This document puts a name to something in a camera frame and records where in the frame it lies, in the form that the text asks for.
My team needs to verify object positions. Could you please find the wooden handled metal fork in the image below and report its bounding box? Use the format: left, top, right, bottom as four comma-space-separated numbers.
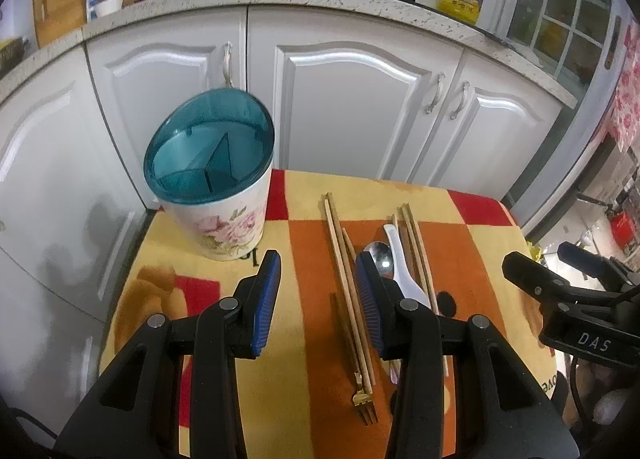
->
330, 293, 378, 425

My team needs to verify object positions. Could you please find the white ceramic spoon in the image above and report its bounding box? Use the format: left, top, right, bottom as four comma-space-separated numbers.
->
383, 224, 432, 309

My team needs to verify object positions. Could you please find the colourful checkered table mat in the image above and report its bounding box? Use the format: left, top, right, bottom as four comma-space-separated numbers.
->
100, 170, 556, 458

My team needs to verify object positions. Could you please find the metal spoon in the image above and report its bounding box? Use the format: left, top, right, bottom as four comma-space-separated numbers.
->
362, 240, 402, 385

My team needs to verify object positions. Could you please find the floral utensil holder teal rim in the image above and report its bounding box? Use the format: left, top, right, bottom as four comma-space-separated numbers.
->
143, 87, 276, 261

